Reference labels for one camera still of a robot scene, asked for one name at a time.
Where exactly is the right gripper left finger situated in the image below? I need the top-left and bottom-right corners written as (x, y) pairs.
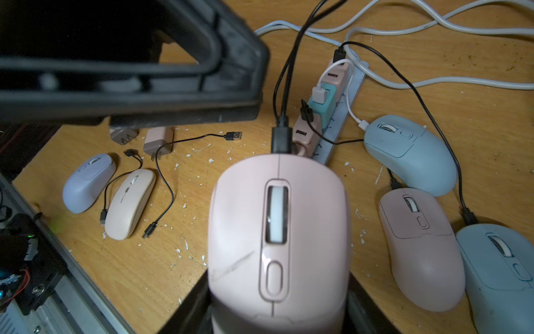
top-left (158, 271), bottom-right (214, 334)

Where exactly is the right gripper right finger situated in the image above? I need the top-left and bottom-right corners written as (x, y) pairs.
top-left (343, 273), bottom-right (400, 334)

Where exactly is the pink mouse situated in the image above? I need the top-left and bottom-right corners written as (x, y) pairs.
top-left (104, 168), bottom-right (156, 241)
top-left (207, 154), bottom-right (351, 333)
top-left (379, 188), bottom-right (465, 312)

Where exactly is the black usb cable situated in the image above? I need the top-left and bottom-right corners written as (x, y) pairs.
top-left (141, 131), bottom-right (243, 239)
top-left (99, 149), bottom-right (144, 226)

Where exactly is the white mouse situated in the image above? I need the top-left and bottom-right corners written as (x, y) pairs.
top-left (62, 153), bottom-right (116, 214)

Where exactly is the pink charger adapter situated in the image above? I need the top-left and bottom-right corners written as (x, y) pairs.
top-left (109, 128), bottom-right (139, 146)
top-left (143, 127), bottom-right (174, 160)

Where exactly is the black cable of pink mouse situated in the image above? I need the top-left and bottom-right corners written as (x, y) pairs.
top-left (270, 0), bottom-right (349, 154)

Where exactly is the light blue mouse right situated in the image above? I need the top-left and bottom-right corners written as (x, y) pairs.
top-left (456, 224), bottom-right (533, 333)

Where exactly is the light blue mouse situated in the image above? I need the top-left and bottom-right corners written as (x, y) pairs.
top-left (364, 115), bottom-right (458, 197)
top-left (456, 224), bottom-right (533, 333)

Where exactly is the light blue mouse upper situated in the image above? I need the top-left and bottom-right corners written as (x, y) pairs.
top-left (364, 115), bottom-right (458, 197)

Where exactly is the teal adapter on white strip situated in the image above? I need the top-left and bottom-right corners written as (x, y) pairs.
top-left (308, 83), bottom-right (337, 129)

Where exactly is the pink adapter far end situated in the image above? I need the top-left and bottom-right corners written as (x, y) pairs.
top-left (322, 63), bottom-right (351, 99)

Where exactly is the white power strip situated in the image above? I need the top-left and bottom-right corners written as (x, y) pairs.
top-left (312, 58), bottom-right (365, 165)

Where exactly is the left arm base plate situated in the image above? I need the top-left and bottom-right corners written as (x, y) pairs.
top-left (1, 212), bottom-right (68, 315)

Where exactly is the white power cable right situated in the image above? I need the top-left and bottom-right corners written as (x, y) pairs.
top-left (254, 0), bottom-right (534, 90)

